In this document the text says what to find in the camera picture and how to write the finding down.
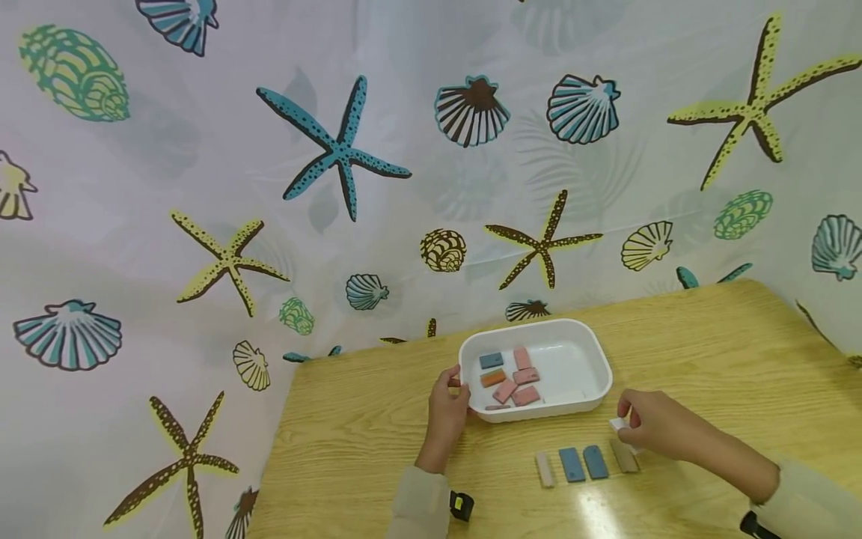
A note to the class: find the person's left forearm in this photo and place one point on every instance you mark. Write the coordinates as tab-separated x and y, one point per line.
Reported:
421	501

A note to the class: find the person's left hand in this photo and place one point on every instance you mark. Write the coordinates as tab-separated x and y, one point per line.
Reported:
446	419

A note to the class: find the white rectangular block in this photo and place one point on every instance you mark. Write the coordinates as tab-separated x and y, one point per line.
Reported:
617	424

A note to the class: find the orange rectangular block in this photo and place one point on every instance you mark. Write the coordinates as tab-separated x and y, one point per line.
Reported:
493	378

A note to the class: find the person's right thumb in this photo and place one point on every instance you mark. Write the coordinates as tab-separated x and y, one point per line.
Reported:
632	418

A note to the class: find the tan rectangular block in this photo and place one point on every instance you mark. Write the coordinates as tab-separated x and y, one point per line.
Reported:
624	457

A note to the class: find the beige rectangular block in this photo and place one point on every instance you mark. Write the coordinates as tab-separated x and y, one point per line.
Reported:
545	469

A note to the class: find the person's left thumb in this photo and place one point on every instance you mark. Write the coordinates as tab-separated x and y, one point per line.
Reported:
446	375

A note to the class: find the person's left fingers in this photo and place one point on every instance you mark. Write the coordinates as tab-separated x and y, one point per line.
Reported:
463	400

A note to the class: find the person's right forearm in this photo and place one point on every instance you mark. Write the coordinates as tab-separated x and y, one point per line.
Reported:
761	479

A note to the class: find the person's right fingers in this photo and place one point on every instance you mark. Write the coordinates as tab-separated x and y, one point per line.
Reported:
643	442

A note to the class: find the person's right hand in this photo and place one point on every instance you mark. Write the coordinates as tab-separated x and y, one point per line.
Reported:
656	423

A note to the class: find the white plastic tray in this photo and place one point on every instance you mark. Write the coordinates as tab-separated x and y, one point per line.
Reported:
572	367

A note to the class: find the blue rectangular block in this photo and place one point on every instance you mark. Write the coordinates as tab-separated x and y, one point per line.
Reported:
491	360
572	465
596	462

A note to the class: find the black wrist band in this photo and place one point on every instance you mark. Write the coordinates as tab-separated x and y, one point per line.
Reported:
757	526
462	507

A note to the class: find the person's right index finger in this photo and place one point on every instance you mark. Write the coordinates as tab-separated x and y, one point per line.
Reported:
633	397

